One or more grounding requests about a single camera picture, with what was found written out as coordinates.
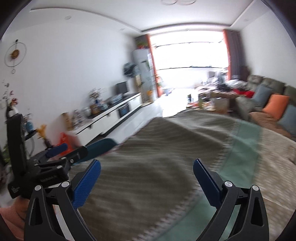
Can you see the white black tv cabinet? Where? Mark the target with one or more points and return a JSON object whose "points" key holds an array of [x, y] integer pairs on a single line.
{"points": [[102, 123]]}

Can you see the blue grey cushion near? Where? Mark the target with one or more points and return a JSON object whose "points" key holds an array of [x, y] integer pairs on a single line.
{"points": [[288, 120]]}

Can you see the blue grey cushion far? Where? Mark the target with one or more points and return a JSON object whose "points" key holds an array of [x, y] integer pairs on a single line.
{"points": [[261, 96]]}

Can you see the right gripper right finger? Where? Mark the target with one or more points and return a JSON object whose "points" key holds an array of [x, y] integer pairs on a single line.
{"points": [[251, 222]]}

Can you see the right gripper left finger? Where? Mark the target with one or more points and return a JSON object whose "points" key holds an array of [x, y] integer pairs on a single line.
{"points": [[41, 221]]}

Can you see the cluttered coffee table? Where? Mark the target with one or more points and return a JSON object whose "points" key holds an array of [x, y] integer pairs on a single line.
{"points": [[211, 100]]}

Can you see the grey orange curtain right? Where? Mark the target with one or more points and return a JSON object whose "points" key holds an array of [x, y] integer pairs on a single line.
{"points": [[236, 59]]}

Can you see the orange curtain left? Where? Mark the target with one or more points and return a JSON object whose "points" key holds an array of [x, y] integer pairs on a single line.
{"points": [[156, 76]]}

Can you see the teal trash bin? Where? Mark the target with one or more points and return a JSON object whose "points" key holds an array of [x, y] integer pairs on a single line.
{"points": [[99, 148]]}

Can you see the left hand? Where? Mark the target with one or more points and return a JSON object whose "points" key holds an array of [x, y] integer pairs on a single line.
{"points": [[21, 206]]}

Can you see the small black monitor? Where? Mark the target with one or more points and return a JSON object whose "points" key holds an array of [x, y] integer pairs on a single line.
{"points": [[121, 88]]}

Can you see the pink left sleeve forearm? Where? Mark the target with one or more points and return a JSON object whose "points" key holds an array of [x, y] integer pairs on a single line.
{"points": [[15, 219]]}

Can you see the blue grey cushion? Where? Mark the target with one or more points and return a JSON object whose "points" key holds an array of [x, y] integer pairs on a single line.
{"points": [[288, 120], [261, 96]]}

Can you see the white standing air conditioner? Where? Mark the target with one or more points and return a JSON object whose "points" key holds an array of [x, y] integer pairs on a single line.
{"points": [[143, 59]]}

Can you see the green sofa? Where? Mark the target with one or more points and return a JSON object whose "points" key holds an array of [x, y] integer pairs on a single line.
{"points": [[243, 103]]}

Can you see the orange cushion far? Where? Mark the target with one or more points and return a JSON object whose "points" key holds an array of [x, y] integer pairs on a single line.
{"points": [[276, 105]]}

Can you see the round wall clock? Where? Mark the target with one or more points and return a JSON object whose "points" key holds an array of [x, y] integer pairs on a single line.
{"points": [[15, 55]]}

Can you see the orange plastic bag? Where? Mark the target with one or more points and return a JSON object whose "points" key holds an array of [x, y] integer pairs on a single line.
{"points": [[64, 139]]}

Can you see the vase with flowers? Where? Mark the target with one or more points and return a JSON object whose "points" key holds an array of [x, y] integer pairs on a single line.
{"points": [[95, 97]]}

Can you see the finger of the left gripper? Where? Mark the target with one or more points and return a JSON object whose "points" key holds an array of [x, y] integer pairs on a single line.
{"points": [[56, 150], [74, 157]]}

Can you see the patterned grey green table cloth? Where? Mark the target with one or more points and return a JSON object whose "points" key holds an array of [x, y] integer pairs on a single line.
{"points": [[147, 189]]}

